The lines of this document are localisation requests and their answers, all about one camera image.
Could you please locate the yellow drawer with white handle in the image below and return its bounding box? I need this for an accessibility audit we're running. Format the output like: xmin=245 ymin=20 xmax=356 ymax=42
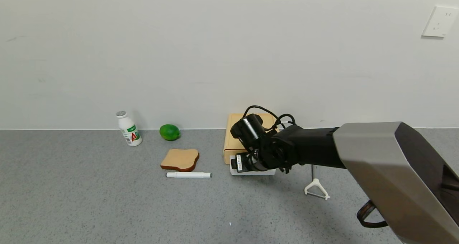
xmin=224 ymin=150 xmax=277 ymax=175

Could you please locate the white Y-shaped peeler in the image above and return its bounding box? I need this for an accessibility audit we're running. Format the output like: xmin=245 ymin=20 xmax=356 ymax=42
xmin=304 ymin=164 xmax=330 ymax=201

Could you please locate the yellow drawer cabinet case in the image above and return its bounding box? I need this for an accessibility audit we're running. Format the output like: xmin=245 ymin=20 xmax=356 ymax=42
xmin=223 ymin=113 xmax=280 ymax=165

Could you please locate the black cylindrical wrist module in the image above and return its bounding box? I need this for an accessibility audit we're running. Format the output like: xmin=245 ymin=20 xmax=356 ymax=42
xmin=230 ymin=114 xmax=266 ymax=146

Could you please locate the white marker pen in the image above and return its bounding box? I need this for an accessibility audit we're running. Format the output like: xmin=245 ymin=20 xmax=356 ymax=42
xmin=166 ymin=172 xmax=213 ymax=178

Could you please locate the black arm wrist cable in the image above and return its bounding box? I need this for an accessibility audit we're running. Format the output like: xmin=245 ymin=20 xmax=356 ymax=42
xmin=274 ymin=113 xmax=297 ymax=130

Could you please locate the white milk drink bottle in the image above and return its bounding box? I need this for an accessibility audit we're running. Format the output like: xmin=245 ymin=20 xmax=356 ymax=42
xmin=116 ymin=111 xmax=142 ymax=147

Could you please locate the brown toast slice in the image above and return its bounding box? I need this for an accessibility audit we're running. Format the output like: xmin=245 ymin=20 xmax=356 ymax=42
xmin=160 ymin=149 xmax=199 ymax=172

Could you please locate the green lime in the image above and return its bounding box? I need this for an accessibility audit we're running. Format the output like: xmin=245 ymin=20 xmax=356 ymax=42
xmin=160 ymin=124 xmax=181 ymax=141

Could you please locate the black wrist module cable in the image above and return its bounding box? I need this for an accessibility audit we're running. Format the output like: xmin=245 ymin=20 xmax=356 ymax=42
xmin=242 ymin=105 xmax=279 ymax=130

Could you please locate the dark brown arm cable loop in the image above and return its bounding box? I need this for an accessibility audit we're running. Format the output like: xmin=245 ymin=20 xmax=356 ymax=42
xmin=357 ymin=200 xmax=389 ymax=228

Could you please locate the white wall socket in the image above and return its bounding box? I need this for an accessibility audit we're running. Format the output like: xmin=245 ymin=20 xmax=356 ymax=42
xmin=422 ymin=6 xmax=459 ymax=38

